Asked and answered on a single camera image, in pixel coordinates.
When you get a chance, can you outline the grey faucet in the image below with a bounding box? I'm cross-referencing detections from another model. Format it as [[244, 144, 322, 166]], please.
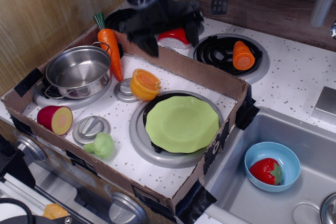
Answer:
[[309, 0, 334, 27]]

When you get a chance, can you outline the blue plastic bowl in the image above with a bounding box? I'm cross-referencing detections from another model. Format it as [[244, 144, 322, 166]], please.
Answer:
[[244, 142, 301, 193]]

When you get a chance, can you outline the green plastic plate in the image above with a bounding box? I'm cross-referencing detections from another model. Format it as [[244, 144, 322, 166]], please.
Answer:
[[145, 95, 220, 154]]

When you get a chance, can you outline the orange toy carrot slice piece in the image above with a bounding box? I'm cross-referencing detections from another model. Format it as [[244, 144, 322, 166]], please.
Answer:
[[233, 40, 255, 71]]

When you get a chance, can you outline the cardboard fence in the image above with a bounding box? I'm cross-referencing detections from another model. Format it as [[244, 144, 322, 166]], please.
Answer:
[[3, 32, 251, 218]]

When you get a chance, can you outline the stainless steel pot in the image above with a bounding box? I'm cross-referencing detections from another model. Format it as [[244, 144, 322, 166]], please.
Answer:
[[45, 43, 112, 99]]

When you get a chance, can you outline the red white toy sushi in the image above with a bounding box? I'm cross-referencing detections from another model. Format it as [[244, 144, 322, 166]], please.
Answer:
[[158, 28, 191, 50]]

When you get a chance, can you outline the silver oven knob left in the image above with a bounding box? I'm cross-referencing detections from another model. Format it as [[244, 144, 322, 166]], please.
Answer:
[[17, 135, 47, 165]]

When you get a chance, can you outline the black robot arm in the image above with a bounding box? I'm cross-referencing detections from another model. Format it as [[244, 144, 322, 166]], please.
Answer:
[[119, 0, 203, 56]]

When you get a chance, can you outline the silver sink basin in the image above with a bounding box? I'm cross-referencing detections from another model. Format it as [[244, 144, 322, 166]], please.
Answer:
[[205, 108, 335, 223]]

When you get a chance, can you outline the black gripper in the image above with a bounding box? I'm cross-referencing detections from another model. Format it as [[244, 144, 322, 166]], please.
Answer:
[[126, 0, 203, 57]]

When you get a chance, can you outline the silver oven knob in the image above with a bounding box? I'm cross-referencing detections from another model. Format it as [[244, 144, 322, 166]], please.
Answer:
[[17, 135, 47, 165], [109, 191, 147, 224]]

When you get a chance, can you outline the silver stove knob middle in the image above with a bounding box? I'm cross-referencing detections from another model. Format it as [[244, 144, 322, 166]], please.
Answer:
[[114, 78, 139, 103]]

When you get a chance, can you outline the black cable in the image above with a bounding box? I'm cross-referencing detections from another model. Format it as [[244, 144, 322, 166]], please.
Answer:
[[0, 197, 34, 224]]

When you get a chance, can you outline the black burner coil back left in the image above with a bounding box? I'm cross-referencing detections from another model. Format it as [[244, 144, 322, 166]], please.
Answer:
[[104, 8, 136, 34]]

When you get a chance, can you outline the orange toy pumpkin half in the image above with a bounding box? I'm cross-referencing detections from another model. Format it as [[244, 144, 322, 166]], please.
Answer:
[[130, 69, 161, 101]]

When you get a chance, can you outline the red yellow toy fruit half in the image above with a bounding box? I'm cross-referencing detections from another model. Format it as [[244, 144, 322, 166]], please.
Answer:
[[37, 105, 73, 135]]

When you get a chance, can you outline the black burner under plate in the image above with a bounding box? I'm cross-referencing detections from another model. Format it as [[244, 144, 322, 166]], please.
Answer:
[[142, 92, 211, 154]]

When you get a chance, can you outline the green toy broccoli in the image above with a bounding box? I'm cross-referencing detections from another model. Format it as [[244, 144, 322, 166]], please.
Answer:
[[83, 132, 114, 159]]

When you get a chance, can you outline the yellow toy piece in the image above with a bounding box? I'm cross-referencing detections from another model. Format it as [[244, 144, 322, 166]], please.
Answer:
[[42, 203, 69, 220]]

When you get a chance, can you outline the orange toy carrot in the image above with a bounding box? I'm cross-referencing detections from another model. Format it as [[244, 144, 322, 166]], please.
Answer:
[[93, 13, 123, 82]]

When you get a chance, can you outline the silver stove knob front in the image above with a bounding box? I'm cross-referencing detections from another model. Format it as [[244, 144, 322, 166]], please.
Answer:
[[72, 116, 111, 145]]

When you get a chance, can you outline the red toy strawberry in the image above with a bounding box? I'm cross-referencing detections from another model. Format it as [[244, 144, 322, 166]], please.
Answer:
[[249, 158, 282, 186]]

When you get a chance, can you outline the silver stove knob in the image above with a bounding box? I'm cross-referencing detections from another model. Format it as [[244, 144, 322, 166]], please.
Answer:
[[72, 116, 111, 145], [114, 78, 139, 103]]

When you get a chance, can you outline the silver oven knob right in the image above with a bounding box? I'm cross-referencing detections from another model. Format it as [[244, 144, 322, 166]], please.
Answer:
[[109, 191, 147, 224]]

